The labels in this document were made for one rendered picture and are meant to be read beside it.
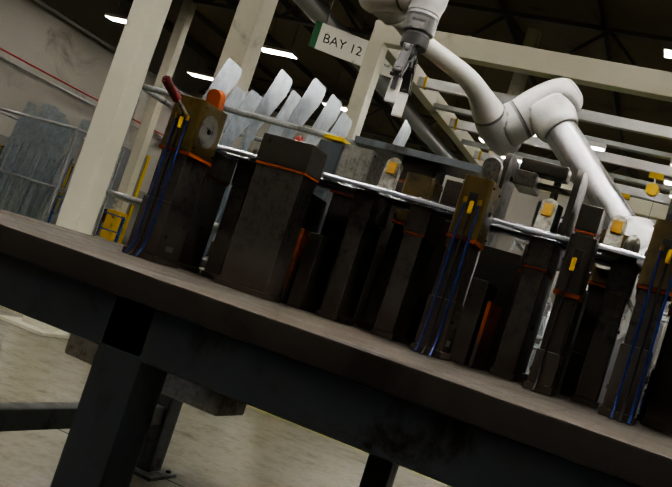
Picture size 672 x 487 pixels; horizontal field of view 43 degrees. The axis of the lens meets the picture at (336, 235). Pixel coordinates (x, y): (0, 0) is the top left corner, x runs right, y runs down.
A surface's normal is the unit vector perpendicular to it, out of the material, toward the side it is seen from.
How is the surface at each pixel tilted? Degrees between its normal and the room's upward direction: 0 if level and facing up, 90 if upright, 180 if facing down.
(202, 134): 90
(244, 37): 90
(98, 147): 90
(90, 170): 90
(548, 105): 81
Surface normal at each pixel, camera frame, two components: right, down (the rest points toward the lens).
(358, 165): -0.34, -0.18
